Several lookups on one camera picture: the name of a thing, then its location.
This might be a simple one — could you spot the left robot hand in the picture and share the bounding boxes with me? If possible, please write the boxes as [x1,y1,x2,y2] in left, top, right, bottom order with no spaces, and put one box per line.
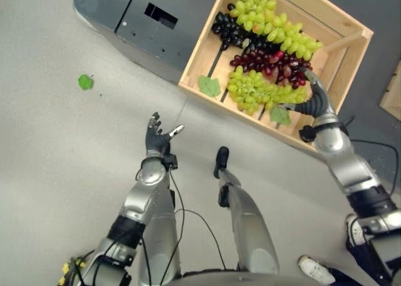
[145,112,185,157]

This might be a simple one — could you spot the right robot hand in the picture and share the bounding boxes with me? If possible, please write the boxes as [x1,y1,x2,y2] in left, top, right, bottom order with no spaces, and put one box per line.
[277,66,340,127]

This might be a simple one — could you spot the large wooden crate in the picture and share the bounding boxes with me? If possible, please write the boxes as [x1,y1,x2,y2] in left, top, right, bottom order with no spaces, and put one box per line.
[177,0,375,157]

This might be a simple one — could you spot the red grape bunch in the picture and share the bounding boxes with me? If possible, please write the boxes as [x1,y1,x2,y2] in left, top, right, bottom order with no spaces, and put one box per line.
[229,48,314,90]

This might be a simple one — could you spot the small green grape bunch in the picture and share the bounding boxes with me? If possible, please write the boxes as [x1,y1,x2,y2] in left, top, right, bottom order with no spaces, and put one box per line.
[226,65,310,117]

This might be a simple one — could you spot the wooden crate corner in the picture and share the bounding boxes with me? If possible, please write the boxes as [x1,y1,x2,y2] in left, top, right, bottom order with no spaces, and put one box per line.
[379,61,401,122]

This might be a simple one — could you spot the large green grape bunch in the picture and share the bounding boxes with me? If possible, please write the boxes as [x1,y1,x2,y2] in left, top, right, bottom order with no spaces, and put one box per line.
[229,0,323,61]

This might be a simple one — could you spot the black grape bunch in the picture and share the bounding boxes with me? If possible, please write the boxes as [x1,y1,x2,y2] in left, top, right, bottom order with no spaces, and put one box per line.
[211,3,271,52]

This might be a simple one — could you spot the right silver robot leg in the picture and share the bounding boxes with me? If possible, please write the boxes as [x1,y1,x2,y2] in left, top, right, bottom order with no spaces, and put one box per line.
[213,146,281,276]

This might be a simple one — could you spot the person's white shoe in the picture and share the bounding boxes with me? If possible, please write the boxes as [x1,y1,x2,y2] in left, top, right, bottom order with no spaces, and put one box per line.
[345,213,368,248]
[297,255,337,286]

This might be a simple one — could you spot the dark grey machine base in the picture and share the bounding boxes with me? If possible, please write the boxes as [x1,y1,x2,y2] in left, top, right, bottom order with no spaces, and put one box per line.
[73,0,227,85]

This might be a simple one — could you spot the person's leg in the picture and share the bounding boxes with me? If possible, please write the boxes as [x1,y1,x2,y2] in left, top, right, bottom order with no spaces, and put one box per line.
[327,240,396,286]

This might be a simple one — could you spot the black floor cable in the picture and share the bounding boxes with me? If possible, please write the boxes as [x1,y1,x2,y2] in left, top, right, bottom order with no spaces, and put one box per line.
[350,138,400,194]

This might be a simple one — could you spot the yellow cable connectors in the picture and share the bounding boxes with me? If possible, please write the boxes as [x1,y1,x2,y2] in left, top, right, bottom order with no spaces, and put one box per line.
[57,257,88,286]

